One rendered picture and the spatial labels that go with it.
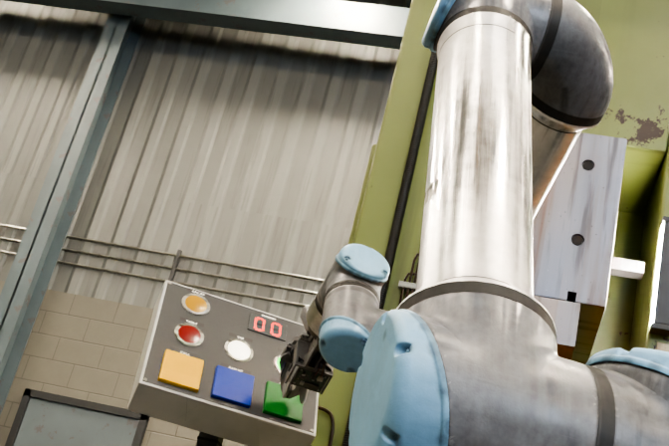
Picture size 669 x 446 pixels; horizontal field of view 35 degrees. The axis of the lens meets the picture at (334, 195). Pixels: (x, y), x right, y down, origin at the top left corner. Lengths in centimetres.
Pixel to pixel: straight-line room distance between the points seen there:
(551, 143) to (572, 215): 89
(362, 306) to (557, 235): 72
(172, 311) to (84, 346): 691
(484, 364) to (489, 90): 39
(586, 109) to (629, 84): 126
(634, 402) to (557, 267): 135
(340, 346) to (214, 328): 49
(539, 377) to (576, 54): 57
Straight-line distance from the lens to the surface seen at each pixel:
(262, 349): 207
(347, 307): 164
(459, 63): 120
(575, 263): 225
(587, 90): 136
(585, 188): 232
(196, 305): 209
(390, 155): 251
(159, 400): 195
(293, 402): 200
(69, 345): 902
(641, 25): 273
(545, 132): 140
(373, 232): 243
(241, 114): 953
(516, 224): 101
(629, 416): 89
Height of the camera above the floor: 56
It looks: 24 degrees up
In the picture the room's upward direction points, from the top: 14 degrees clockwise
